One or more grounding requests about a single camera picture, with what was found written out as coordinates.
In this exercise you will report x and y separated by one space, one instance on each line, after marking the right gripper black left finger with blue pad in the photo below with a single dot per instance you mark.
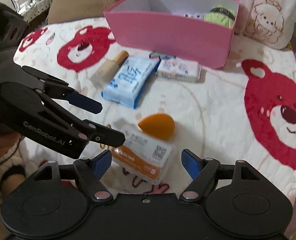
89 172

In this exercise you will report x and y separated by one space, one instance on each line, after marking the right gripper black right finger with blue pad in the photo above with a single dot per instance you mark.
202 172

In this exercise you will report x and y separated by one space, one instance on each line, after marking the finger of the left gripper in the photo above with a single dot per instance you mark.
56 88
74 132

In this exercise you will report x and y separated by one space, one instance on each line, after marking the foundation bottle gold cap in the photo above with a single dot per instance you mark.
105 73

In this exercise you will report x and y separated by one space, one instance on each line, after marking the clear orange floss box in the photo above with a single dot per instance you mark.
147 157

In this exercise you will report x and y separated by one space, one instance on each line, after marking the blue tissue pack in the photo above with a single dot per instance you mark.
125 87

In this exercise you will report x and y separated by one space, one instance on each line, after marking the orange makeup sponge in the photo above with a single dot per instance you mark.
159 125

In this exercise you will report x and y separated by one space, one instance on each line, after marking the white pink wipes pack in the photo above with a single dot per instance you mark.
178 69

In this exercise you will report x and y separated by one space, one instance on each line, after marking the purple plush toy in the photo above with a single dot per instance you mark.
194 15

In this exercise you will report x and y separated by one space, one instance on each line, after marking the green yarn ball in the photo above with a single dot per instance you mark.
220 15

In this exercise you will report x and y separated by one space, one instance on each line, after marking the person's left hand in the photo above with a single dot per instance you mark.
7 141

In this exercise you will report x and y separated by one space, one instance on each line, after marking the red bear print blanket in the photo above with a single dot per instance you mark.
210 115

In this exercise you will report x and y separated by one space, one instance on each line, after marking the brown pillow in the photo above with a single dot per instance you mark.
62 11

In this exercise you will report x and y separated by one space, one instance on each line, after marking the pink cardboard box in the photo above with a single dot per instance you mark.
150 25

